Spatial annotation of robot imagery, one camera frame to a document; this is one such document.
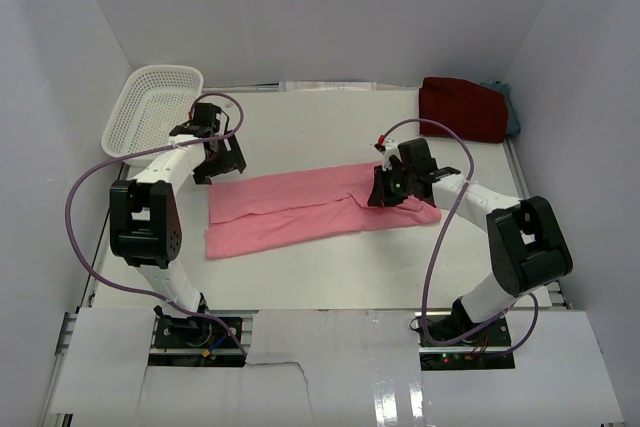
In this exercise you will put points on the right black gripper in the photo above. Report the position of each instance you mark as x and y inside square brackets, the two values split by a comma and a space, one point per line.
[380, 196]

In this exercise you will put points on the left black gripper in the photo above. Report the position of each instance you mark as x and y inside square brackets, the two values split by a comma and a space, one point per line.
[232, 160]

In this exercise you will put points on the pink t shirt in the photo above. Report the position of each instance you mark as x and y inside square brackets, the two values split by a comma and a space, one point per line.
[279, 210]

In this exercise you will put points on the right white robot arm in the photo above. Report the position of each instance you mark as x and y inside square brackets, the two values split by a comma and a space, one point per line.
[527, 249]

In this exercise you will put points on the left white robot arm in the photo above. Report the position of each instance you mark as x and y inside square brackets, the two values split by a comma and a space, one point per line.
[145, 228]

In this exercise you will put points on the white plastic mesh basket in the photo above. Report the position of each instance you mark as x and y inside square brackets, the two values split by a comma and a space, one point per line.
[153, 101]

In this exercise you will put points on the papers at back edge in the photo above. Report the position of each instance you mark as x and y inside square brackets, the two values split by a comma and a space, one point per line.
[327, 86]

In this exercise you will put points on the folded dark red t shirt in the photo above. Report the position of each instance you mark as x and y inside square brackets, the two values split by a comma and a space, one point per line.
[474, 112]

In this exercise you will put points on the folded teal t shirt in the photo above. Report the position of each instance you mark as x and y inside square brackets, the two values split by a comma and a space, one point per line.
[513, 125]

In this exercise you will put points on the white paper sheet front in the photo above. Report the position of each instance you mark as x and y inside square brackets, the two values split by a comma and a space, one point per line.
[332, 368]

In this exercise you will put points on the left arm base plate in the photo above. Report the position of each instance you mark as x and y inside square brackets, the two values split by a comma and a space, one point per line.
[186, 342]

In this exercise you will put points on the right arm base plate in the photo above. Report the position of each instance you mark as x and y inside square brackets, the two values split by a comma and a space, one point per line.
[482, 351]

